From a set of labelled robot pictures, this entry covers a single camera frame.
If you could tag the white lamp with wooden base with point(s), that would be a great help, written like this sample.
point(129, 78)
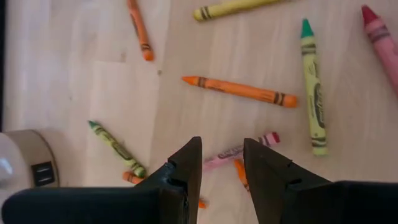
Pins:
point(28, 149)

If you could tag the yellow crayon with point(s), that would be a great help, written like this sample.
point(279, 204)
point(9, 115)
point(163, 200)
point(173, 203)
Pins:
point(230, 7)

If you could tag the orange crayon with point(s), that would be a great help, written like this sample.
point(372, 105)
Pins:
point(240, 172)
point(140, 28)
point(242, 91)
point(130, 177)

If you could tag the red crayon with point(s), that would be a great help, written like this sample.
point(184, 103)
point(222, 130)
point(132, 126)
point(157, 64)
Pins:
point(382, 43)
point(224, 155)

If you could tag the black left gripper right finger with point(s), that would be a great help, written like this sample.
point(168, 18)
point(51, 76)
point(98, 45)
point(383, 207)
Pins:
point(267, 174)

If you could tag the green crayon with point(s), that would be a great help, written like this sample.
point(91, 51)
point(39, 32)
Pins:
point(314, 93)
point(116, 146)

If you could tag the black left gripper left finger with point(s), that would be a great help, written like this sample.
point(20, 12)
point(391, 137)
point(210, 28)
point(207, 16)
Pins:
point(186, 174)

